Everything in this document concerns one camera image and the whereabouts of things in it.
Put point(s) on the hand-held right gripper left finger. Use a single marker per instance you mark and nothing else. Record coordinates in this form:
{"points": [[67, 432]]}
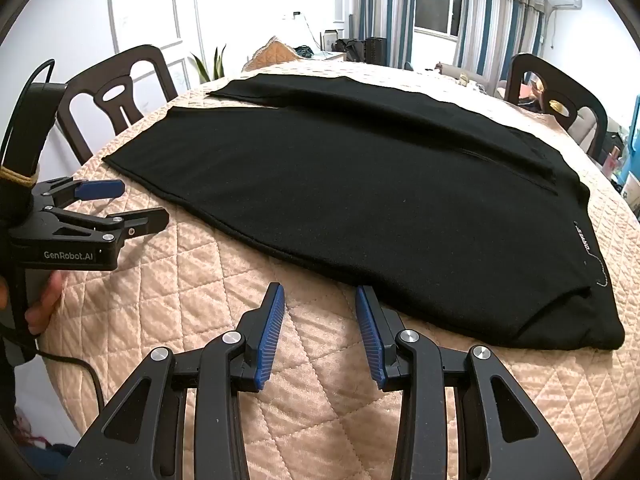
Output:
{"points": [[267, 332]]}

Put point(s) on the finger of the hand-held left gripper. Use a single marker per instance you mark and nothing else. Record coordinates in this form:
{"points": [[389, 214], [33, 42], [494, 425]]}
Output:
{"points": [[100, 189], [145, 220]]}

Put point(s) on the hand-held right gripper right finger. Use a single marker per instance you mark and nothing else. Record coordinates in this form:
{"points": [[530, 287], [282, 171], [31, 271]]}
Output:
{"points": [[370, 332]]}

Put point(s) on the black pants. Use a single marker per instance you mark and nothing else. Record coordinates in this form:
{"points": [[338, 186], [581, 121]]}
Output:
{"points": [[325, 185]]}

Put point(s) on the person's left hand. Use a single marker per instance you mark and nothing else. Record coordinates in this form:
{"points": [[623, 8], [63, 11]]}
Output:
{"points": [[47, 295]]}

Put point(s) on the beige quilted table cover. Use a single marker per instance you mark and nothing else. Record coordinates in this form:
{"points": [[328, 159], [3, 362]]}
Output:
{"points": [[200, 280]]}

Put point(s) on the dark wooden chair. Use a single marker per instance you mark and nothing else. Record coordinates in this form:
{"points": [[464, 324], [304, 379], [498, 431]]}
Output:
{"points": [[595, 125], [150, 67]]}

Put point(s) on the green potted plant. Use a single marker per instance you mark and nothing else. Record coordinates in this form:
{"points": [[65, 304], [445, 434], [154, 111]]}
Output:
{"points": [[218, 67]]}

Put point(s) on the white panelled door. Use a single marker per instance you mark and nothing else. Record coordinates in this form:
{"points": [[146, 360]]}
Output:
{"points": [[145, 5]]}

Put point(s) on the orange quilted cushion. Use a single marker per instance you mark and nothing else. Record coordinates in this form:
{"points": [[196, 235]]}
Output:
{"points": [[272, 55]]}

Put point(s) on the sideboard cabinet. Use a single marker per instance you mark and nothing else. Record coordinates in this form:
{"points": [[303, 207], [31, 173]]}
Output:
{"points": [[332, 56]]}

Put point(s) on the black bag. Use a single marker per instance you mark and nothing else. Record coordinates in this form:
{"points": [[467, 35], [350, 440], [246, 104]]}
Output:
{"points": [[350, 47]]}

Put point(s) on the striped curtain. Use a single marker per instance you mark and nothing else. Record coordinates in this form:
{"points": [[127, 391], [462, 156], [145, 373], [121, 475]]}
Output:
{"points": [[490, 25], [380, 10]]}

